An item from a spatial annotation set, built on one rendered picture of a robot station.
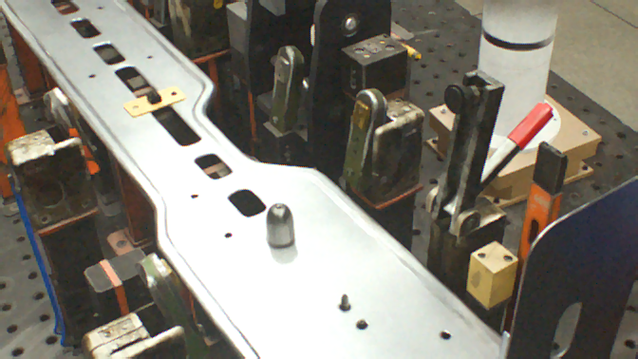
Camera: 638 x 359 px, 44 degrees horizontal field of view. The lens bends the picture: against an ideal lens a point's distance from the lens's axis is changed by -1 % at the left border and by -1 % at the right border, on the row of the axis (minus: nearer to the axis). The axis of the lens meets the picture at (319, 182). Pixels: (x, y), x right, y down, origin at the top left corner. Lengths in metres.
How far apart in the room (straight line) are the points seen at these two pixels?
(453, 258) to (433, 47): 1.05
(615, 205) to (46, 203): 0.77
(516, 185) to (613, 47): 2.06
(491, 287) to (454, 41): 1.16
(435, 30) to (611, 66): 1.47
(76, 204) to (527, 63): 0.74
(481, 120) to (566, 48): 2.60
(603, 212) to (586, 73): 2.77
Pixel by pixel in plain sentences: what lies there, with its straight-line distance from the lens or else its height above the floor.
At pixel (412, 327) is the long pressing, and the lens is 0.82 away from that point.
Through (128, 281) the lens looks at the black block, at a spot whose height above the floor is 0.99.
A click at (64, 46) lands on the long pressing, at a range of 1.35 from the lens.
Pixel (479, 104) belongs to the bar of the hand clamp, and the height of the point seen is 1.19.
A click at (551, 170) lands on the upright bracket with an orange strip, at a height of 1.18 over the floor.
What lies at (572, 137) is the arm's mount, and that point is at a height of 0.78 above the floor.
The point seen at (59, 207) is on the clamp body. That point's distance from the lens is 1.08.
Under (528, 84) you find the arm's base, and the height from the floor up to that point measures 0.90.
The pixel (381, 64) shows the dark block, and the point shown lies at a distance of 1.00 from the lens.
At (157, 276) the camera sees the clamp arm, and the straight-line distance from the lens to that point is 0.73.
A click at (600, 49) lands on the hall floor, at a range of 3.41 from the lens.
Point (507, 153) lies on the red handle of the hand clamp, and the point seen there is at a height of 1.11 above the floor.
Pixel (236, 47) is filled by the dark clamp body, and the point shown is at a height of 1.02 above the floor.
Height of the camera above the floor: 1.62
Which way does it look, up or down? 39 degrees down
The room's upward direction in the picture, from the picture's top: 2 degrees counter-clockwise
